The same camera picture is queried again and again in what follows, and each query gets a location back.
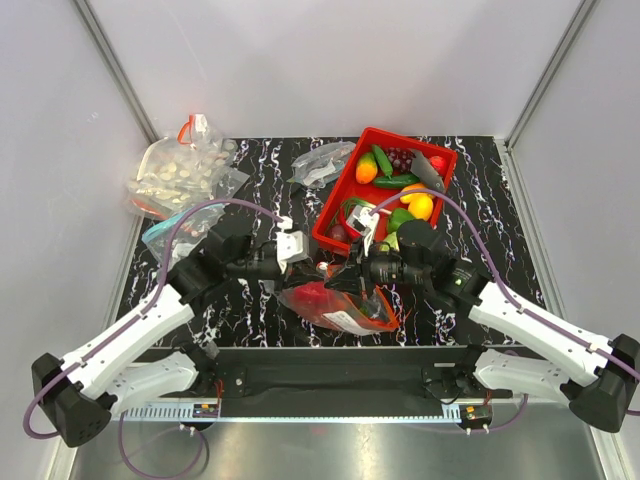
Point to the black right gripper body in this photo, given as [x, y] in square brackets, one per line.
[384, 268]

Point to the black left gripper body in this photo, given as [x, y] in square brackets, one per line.
[254, 265]

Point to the clear orange-zip bag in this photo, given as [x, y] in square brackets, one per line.
[353, 313]

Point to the red toy bell pepper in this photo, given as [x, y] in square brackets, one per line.
[313, 299]

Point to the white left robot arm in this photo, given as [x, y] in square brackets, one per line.
[80, 392]

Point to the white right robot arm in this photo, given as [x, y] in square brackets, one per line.
[594, 376]

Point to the clear blue-zip bag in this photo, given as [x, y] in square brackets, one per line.
[187, 237]

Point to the small clear bag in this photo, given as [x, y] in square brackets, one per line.
[322, 165]

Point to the pale green toy cabbage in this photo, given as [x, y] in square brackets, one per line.
[390, 242]

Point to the green toy bell pepper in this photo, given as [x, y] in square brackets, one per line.
[398, 217]

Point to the yellow toy lemon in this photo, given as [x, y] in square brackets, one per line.
[421, 207]

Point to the yellow toy mango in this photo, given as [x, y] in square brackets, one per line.
[413, 191]

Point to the red plastic bin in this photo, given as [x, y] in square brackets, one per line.
[347, 187]

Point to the green toy cucumber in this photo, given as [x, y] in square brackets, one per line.
[396, 181]

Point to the purple toy onion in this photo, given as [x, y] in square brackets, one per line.
[338, 234]

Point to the green toy scallion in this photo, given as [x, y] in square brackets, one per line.
[350, 203]

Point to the grey toy fish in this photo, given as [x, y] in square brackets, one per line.
[426, 173]

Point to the red toy apple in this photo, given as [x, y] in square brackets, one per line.
[440, 164]

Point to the purple toy grapes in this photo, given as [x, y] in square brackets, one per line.
[401, 159]

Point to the green toy pea pod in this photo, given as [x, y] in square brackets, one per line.
[382, 160]

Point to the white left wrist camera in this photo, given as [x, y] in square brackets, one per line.
[291, 245]

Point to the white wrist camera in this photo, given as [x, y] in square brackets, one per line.
[364, 223]
[291, 245]

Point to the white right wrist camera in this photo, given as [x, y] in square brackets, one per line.
[364, 223]

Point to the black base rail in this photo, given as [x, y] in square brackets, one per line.
[328, 383]

